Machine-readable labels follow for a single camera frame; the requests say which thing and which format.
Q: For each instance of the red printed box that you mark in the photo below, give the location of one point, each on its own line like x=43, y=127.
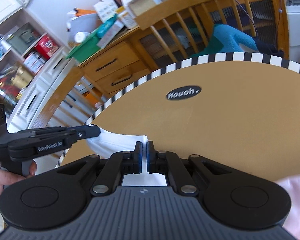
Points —
x=46, y=47

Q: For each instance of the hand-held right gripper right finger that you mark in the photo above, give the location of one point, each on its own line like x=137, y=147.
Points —
x=148, y=158

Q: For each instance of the teal wet wipes pack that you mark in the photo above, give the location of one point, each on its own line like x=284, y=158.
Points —
x=106, y=26

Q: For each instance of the teal fleece garment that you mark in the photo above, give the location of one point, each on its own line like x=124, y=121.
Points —
x=227, y=37

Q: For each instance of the wooden sideboard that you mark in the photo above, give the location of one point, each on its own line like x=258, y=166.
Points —
x=125, y=52

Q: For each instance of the white appliance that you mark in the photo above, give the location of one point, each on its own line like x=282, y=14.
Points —
x=298, y=25

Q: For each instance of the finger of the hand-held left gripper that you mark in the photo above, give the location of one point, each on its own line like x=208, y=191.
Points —
x=90, y=130

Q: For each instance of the pink and white shirt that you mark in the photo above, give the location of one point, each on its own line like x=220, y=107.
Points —
x=110, y=142

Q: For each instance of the white cabinet with shelves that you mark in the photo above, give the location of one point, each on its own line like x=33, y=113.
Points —
x=40, y=90

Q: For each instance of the wooden spindle chair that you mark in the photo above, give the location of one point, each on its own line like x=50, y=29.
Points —
x=190, y=2

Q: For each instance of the green plastic tray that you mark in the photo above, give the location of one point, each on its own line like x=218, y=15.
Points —
x=82, y=52

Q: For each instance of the dark navy cloth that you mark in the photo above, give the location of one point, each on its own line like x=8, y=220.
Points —
x=267, y=46

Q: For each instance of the orange bag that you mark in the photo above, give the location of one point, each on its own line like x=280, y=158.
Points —
x=93, y=98
x=86, y=11

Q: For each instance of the round table checkered rim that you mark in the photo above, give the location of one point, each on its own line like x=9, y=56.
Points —
x=215, y=130

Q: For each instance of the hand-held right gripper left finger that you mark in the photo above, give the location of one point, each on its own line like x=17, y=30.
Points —
x=139, y=160

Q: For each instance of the green storage box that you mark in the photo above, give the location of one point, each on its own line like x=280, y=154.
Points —
x=22, y=37

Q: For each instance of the white plastic bottle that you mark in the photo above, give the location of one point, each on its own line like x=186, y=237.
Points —
x=80, y=37

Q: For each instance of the grey tissue box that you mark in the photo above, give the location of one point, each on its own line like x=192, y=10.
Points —
x=112, y=33

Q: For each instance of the grey folder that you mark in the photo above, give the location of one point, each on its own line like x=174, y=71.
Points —
x=82, y=23

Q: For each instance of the white desk calendar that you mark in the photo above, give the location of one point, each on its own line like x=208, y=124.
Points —
x=105, y=7

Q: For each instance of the person's left hand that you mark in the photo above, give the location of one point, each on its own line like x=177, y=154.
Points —
x=5, y=183

